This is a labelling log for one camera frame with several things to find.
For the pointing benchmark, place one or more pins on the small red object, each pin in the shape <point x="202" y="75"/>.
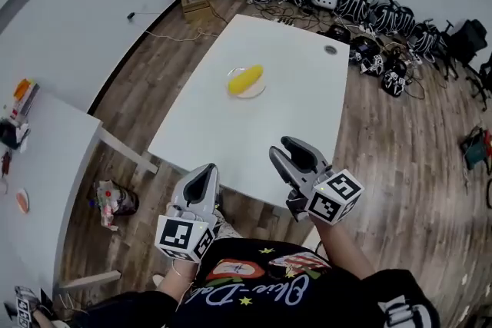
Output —
<point x="5" y="162"/>

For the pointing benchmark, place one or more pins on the small plate with food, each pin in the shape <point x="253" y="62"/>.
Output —
<point x="22" y="200"/>

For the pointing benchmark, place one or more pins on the wooden table foot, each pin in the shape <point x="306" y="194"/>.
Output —
<point x="90" y="279"/>

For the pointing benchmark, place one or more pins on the person's left forearm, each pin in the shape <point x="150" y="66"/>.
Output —
<point x="178" y="278"/>

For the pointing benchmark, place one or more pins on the green red tool bag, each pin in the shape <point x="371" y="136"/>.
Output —
<point x="476" y="150"/>

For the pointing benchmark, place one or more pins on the black equipment case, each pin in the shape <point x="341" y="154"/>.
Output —
<point x="363" y="46"/>
<point x="339" y="33"/>

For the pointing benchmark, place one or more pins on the clear glass plate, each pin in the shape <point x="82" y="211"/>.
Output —
<point x="256" y="91"/>

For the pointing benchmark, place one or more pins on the white table leg bar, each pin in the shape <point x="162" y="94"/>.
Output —
<point x="127" y="150"/>

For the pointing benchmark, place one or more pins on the person's right forearm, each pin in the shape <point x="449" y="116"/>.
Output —
<point x="344" y="249"/>

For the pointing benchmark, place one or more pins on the black pouch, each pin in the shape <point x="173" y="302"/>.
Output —
<point x="9" y="134"/>

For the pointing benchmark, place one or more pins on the row of black backpacks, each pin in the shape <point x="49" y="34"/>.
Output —
<point x="351" y="2"/>

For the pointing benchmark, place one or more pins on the full rubbish bag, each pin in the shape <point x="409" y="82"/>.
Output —
<point x="115" y="203"/>

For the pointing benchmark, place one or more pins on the idle hand-held gripper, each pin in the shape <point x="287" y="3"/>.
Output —
<point x="395" y="80"/>
<point x="371" y="64"/>
<point x="24" y="305"/>

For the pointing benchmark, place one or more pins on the yellow corn cob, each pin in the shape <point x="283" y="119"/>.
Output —
<point x="245" y="80"/>

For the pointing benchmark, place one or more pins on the black office chair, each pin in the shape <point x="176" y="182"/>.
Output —
<point x="485" y="82"/>
<point x="467" y="40"/>

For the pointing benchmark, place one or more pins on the cardboard box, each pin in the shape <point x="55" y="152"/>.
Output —
<point x="196" y="3"/>

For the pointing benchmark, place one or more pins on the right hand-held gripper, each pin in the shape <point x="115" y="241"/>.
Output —
<point x="332" y="196"/>

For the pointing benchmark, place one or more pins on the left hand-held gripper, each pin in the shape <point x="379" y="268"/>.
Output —
<point x="177" y="236"/>

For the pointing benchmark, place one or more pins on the person's patterned trouser leg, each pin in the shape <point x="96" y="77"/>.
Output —
<point x="227" y="227"/>

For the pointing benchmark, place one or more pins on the black wall power adapter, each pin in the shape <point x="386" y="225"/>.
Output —
<point x="131" y="15"/>

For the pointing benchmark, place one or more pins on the orange box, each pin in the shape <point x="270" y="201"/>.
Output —
<point x="24" y="90"/>

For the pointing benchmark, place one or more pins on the black printed t-shirt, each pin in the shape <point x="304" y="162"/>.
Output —
<point x="292" y="292"/>

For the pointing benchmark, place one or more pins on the round grey table grommet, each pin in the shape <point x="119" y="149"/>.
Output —
<point x="330" y="49"/>

